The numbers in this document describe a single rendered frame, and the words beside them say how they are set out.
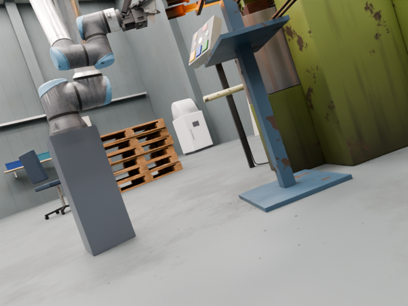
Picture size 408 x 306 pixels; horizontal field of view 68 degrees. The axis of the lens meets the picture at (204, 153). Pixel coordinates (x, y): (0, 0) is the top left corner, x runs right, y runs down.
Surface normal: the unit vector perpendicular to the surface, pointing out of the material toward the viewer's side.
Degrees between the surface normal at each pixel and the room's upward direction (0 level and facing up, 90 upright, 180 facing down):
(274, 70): 90
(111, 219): 90
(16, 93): 90
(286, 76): 90
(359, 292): 0
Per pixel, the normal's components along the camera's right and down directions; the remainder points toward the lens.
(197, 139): 0.46, -0.11
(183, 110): 0.34, -0.40
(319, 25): 0.11, 0.02
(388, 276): -0.33, -0.94
